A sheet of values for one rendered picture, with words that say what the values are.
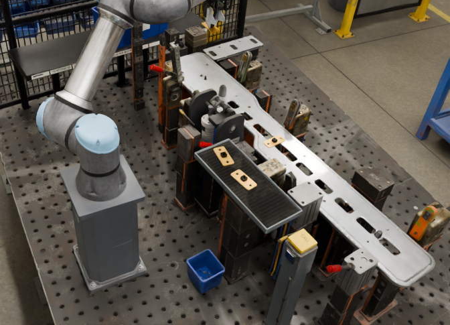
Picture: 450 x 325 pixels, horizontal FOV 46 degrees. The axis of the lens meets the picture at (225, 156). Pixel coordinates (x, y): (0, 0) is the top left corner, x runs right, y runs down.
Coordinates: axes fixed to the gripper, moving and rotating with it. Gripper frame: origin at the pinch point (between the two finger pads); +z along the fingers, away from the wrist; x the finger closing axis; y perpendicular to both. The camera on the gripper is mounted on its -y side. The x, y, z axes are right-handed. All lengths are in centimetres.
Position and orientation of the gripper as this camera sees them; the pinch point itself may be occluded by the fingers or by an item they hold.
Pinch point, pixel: (211, 23)
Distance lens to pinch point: 215.6
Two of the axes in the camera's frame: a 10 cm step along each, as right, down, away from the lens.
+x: 8.0, -3.4, 4.8
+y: 5.9, 6.0, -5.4
